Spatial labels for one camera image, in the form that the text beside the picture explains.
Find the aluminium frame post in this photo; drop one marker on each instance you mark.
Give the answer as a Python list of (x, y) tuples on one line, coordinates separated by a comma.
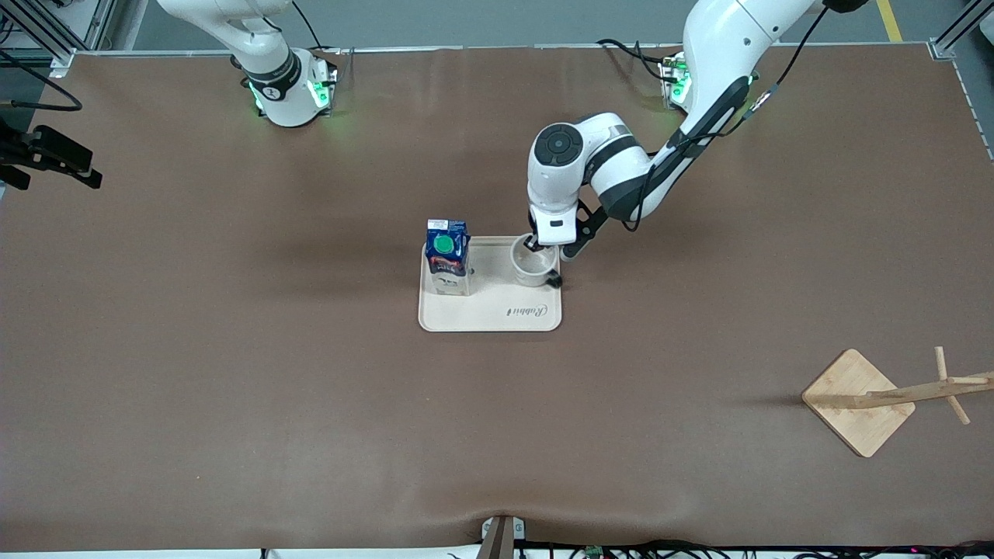
[(46, 31), (959, 27)]

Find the metal table edge bracket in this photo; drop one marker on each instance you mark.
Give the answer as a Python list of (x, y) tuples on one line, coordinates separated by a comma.
[(501, 539)]

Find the brown table mat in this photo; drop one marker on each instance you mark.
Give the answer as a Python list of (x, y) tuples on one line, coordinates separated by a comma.
[(311, 427)]

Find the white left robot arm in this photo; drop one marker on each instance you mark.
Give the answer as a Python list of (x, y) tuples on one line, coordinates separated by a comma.
[(714, 46)]

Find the blue white milk carton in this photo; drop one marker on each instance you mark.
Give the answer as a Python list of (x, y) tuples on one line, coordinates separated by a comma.
[(448, 256)]

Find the wooden cup rack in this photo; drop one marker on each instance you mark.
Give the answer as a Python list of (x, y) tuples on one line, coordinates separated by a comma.
[(854, 404)]

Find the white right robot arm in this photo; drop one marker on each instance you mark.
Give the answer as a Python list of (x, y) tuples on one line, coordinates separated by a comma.
[(276, 85)]

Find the cream rectangular Rabbit tray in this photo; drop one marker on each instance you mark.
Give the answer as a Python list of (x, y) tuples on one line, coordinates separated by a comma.
[(497, 307)]

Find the white smiley enamel cup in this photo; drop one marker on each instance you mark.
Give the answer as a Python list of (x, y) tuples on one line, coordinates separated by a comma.
[(532, 272)]

